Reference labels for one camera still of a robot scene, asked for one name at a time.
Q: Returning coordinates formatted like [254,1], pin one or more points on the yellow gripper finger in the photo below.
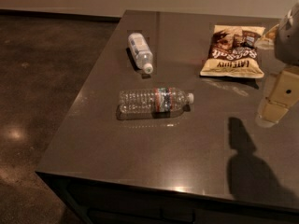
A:
[266,39]
[280,94]

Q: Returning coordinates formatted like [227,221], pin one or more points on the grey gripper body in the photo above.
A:
[289,41]

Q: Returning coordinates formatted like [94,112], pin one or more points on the blue plastic water bottle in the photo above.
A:
[141,52]

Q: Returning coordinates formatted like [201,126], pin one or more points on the clear ribbed water bottle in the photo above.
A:
[154,100]

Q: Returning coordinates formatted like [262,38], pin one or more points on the chips bag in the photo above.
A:
[232,52]

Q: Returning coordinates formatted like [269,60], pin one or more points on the dark counter cabinet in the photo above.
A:
[97,202]

